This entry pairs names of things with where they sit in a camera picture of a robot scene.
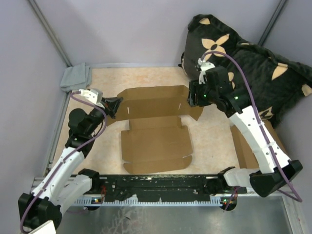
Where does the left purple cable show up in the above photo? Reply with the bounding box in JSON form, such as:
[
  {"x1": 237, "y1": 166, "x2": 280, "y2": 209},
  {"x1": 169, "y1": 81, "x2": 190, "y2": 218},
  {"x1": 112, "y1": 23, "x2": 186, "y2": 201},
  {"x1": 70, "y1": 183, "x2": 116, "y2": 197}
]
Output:
[{"x1": 19, "y1": 91, "x2": 108, "y2": 232}]

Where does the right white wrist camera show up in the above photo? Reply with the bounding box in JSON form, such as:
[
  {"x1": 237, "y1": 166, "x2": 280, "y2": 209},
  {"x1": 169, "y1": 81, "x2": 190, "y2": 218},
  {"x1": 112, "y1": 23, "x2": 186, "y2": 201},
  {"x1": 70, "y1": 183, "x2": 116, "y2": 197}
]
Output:
[{"x1": 196, "y1": 58, "x2": 215, "y2": 85}]

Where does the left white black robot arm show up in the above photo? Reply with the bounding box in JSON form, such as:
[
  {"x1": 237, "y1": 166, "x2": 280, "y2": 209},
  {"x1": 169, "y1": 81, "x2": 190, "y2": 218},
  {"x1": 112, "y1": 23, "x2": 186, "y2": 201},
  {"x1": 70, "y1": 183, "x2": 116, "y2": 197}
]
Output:
[{"x1": 18, "y1": 97, "x2": 123, "y2": 234}]

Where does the grey folded cloth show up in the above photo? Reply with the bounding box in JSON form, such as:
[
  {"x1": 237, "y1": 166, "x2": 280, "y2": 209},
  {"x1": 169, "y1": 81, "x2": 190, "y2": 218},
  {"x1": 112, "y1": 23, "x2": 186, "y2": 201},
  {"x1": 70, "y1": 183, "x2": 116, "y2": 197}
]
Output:
[{"x1": 60, "y1": 63, "x2": 92, "y2": 92}]

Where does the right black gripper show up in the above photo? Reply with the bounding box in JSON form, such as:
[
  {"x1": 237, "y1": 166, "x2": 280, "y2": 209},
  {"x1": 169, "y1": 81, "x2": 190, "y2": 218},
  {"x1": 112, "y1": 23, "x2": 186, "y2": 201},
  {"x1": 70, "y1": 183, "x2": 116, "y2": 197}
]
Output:
[{"x1": 187, "y1": 78, "x2": 218, "y2": 107}]

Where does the large flat folded cardboard box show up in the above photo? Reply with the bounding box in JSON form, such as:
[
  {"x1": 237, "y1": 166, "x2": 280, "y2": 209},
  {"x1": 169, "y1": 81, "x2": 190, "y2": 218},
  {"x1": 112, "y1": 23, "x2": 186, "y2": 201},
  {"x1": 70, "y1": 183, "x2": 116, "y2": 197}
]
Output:
[{"x1": 230, "y1": 120, "x2": 287, "y2": 169}]

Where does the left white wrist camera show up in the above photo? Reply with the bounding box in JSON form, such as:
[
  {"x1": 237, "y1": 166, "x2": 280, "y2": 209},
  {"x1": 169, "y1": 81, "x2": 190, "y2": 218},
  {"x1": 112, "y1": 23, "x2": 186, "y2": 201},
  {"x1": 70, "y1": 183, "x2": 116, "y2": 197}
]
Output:
[{"x1": 79, "y1": 88, "x2": 103, "y2": 106}]

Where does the aluminium frame rail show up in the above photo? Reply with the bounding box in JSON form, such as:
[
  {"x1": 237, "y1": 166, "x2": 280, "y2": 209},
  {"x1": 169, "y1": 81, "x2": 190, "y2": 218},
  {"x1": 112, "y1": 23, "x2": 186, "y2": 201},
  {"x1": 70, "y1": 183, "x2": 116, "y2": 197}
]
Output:
[{"x1": 31, "y1": 175, "x2": 308, "y2": 234}]

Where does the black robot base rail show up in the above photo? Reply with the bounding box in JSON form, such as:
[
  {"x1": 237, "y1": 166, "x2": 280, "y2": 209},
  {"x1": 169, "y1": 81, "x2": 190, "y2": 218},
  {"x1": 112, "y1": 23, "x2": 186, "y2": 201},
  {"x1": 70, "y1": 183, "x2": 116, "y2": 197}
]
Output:
[{"x1": 85, "y1": 174, "x2": 234, "y2": 202}]

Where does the white paper corner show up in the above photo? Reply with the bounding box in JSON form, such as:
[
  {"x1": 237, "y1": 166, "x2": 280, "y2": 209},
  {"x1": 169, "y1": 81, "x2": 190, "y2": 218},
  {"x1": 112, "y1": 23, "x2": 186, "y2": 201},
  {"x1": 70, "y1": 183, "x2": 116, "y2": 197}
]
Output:
[{"x1": 29, "y1": 220, "x2": 56, "y2": 234}]

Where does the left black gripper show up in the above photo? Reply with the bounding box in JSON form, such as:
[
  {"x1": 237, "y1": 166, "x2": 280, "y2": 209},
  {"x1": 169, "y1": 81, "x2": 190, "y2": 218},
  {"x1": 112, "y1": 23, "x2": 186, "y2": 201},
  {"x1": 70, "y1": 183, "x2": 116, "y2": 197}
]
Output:
[{"x1": 85, "y1": 96, "x2": 123, "y2": 135}]

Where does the brown cardboard box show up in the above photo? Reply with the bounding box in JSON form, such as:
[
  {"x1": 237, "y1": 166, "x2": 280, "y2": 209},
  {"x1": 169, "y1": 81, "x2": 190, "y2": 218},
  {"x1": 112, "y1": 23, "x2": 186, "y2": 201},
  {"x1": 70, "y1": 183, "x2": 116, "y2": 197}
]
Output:
[{"x1": 109, "y1": 85, "x2": 203, "y2": 175}]

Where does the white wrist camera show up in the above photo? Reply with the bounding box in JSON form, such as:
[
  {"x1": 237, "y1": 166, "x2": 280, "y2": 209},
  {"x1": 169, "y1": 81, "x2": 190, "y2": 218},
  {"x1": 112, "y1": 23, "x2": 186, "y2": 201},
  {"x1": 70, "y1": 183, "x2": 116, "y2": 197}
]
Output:
[
  {"x1": 196, "y1": 58, "x2": 215, "y2": 85},
  {"x1": 79, "y1": 88, "x2": 103, "y2": 106}
]

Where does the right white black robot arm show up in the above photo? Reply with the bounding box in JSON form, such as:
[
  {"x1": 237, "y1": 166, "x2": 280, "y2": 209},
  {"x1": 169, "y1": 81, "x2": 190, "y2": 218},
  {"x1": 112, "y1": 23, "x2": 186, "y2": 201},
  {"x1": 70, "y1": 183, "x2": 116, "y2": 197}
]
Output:
[{"x1": 188, "y1": 66, "x2": 303, "y2": 197}]

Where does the black plush flower-pattern bag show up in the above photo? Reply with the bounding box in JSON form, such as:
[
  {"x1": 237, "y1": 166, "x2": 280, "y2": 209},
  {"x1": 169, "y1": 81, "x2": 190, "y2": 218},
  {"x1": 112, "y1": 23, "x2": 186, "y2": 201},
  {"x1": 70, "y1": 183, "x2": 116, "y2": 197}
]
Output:
[{"x1": 181, "y1": 14, "x2": 312, "y2": 127}]

